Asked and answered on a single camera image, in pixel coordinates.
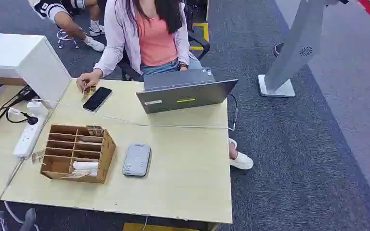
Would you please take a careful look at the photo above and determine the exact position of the black plug with cable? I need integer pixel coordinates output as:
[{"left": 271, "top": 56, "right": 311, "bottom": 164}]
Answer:
[{"left": 0, "top": 107, "right": 39, "bottom": 129}]

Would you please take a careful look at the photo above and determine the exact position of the background person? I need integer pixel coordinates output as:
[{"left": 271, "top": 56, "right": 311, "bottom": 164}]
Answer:
[{"left": 27, "top": 0, "right": 106, "bottom": 52}]

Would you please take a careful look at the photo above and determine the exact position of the printed card standing in box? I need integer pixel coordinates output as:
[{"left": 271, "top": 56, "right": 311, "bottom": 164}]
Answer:
[{"left": 86, "top": 125, "right": 105, "bottom": 137}]

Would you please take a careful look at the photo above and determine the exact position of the person's right hand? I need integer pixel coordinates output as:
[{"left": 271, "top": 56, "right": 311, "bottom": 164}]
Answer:
[{"left": 76, "top": 68, "right": 104, "bottom": 92}]

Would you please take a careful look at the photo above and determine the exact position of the black power adapter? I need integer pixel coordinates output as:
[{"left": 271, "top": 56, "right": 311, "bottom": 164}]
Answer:
[{"left": 0, "top": 85, "right": 39, "bottom": 134}]

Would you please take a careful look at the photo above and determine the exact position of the person's white shoe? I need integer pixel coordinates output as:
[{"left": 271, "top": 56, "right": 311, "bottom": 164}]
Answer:
[{"left": 229, "top": 138, "right": 254, "bottom": 170}]

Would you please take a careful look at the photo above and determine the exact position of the grey card reader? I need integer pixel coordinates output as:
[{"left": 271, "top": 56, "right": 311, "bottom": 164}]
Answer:
[{"left": 122, "top": 143, "right": 152, "bottom": 178}]

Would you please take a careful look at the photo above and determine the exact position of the yellow object under desk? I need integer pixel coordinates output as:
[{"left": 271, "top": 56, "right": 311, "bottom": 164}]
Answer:
[{"left": 122, "top": 222, "right": 201, "bottom": 231}]

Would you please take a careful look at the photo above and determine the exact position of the black smartphone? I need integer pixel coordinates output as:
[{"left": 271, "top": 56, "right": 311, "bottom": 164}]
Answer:
[{"left": 82, "top": 87, "right": 113, "bottom": 113}]

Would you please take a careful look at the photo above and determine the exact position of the white cabinet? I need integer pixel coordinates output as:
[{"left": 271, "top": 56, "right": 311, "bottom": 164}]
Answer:
[{"left": 0, "top": 32, "right": 72, "bottom": 110}]

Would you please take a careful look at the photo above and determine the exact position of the white charger plug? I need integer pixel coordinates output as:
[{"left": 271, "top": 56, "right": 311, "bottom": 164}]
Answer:
[{"left": 26, "top": 100, "right": 46, "bottom": 116}]

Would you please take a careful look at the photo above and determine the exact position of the wooden card box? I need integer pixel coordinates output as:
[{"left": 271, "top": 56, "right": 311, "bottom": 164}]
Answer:
[{"left": 40, "top": 124, "right": 117, "bottom": 185}]

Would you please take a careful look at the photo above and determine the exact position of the black laptop cable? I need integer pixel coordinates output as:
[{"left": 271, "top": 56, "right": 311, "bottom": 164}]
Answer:
[{"left": 227, "top": 93, "right": 239, "bottom": 132}]

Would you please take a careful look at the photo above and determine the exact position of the seated person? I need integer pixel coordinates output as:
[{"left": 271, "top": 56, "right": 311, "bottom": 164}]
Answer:
[{"left": 76, "top": 0, "right": 254, "bottom": 170}]

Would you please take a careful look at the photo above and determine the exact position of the small printed card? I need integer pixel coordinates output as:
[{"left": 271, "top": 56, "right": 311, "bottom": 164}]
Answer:
[{"left": 82, "top": 85, "right": 96, "bottom": 101}]

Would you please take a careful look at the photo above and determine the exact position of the white card stack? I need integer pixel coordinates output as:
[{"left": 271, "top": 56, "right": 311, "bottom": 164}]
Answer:
[{"left": 72, "top": 161, "right": 100, "bottom": 177}]

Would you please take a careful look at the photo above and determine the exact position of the grey display stand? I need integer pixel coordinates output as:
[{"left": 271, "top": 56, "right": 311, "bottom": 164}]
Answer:
[{"left": 257, "top": 0, "right": 349, "bottom": 98}]

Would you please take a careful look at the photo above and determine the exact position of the white power strip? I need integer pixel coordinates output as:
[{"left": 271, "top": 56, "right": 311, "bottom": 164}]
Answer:
[{"left": 13, "top": 112, "right": 47, "bottom": 159}]

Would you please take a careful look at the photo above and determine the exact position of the thin white cable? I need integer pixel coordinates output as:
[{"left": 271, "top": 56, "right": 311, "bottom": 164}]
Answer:
[{"left": 31, "top": 98, "right": 234, "bottom": 131}]

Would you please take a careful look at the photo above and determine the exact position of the metal stool base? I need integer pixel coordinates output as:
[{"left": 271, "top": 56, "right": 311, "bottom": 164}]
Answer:
[{"left": 56, "top": 28, "right": 81, "bottom": 50}]

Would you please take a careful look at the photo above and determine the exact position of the grey laptop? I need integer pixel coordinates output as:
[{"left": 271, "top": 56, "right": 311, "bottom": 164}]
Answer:
[{"left": 136, "top": 67, "right": 239, "bottom": 115}]

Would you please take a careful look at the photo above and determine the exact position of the printed card beside box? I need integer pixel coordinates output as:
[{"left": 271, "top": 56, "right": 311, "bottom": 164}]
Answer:
[{"left": 31, "top": 150, "right": 45, "bottom": 165}]

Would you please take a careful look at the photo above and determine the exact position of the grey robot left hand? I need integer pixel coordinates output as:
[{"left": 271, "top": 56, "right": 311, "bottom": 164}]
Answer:
[{"left": 0, "top": 200, "right": 38, "bottom": 231}]

